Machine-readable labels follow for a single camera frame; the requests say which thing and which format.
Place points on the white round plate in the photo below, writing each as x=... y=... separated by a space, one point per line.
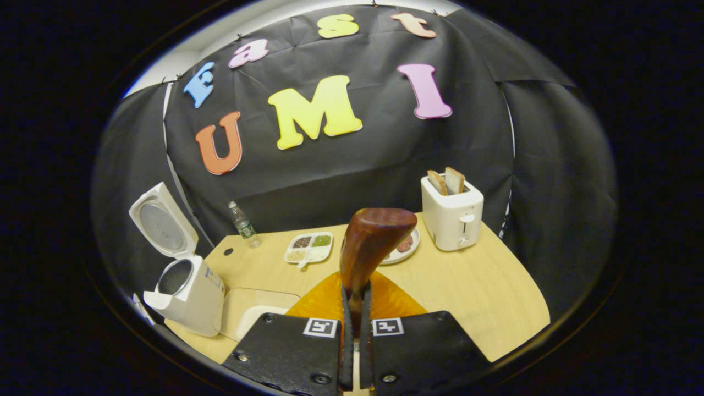
x=413 y=247

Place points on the brown wooden spoon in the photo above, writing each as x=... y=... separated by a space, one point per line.
x=374 y=236

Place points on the toast slice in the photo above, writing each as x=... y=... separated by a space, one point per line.
x=455 y=180
x=437 y=182

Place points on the clear water bottle green label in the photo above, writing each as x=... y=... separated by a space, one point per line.
x=243 y=225

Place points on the white toaster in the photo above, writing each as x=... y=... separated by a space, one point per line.
x=451 y=220

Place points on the clear plastic rice container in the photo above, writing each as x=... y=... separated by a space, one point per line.
x=247 y=300

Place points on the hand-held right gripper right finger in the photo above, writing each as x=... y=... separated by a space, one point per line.
x=365 y=357

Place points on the brown sausage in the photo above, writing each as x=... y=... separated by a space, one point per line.
x=405 y=244

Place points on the white rice cooker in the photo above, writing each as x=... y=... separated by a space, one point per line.
x=192 y=297

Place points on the black backdrop cloth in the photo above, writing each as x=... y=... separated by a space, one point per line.
x=357 y=159

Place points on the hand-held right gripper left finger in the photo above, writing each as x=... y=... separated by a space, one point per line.
x=346 y=357

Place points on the white divided grain dish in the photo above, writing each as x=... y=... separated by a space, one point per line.
x=308 y=247

